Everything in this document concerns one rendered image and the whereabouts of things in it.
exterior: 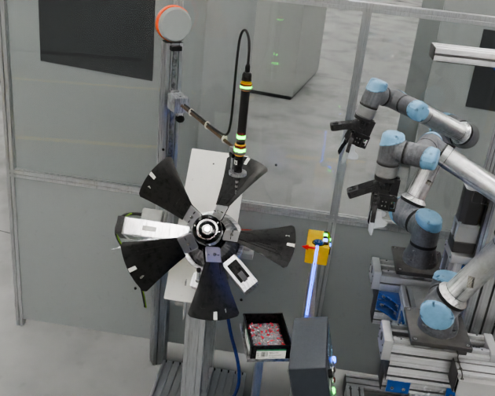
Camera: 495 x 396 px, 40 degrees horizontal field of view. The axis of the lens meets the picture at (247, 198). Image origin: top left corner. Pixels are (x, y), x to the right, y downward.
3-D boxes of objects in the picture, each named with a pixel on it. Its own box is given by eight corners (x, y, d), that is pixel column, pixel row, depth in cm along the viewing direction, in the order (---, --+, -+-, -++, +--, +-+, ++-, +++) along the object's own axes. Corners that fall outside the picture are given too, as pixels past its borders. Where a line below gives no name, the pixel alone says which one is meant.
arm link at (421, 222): (422, 250, 286) (429, 221, 280) (401, 235, 296) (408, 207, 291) (443, 245, 291) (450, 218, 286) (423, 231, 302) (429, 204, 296)
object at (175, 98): (166, 108, 310) (166, 90, 307) (180, 107, 313) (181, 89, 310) (174, 115, 302) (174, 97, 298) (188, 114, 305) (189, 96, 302)
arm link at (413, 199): (402, 232, 293) (460, 117, 280) (381, 217, 305) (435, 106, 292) (419, 236, 300) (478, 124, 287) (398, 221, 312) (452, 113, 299)
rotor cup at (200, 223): (190, 221, 280) (186, 214, 268) (224, 215, 280) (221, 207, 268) (195, 255, 276) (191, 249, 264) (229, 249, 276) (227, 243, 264)
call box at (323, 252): (305, 248, 313) (308, 228, 308) (327, 251, 312) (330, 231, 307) (303, 265, 298) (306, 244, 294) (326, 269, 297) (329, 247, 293)
